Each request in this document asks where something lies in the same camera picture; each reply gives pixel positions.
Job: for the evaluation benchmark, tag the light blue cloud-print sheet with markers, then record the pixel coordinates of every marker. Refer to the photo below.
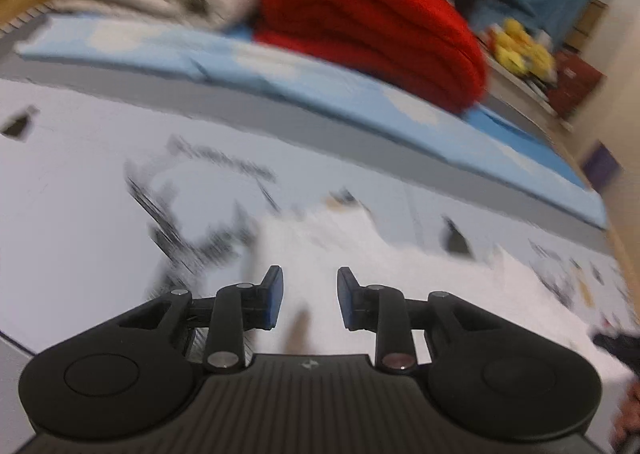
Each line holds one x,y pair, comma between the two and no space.
300,79

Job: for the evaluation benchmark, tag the dark red cushion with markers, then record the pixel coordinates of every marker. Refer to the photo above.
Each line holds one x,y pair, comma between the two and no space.
575,84

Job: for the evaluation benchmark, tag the wooden bed side rail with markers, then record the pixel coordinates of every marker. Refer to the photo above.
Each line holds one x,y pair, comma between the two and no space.
620,244

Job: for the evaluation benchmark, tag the grey deer-print bed sheet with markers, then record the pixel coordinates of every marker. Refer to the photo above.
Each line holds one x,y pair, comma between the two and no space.
75,174

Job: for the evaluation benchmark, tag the purple board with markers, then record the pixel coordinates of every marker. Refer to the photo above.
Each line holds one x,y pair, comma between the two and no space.
602,167

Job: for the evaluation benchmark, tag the white small shirt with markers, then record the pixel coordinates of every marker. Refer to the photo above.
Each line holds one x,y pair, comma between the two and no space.
320,254

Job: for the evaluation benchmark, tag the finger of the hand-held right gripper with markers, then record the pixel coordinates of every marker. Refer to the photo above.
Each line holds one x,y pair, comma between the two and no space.
622,349

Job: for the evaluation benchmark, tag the white window sill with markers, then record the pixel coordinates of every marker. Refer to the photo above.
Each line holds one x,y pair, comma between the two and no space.
520,89

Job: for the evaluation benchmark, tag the red folded blanket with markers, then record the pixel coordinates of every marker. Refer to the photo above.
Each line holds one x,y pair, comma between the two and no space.
370,19

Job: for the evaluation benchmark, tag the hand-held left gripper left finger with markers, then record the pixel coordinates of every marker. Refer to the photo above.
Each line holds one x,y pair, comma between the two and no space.
275,299

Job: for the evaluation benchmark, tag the person's right hand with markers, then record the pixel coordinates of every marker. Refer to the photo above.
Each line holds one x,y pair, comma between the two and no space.
629,414

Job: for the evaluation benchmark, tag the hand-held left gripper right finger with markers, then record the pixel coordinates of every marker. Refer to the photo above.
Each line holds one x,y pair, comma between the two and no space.
346,299

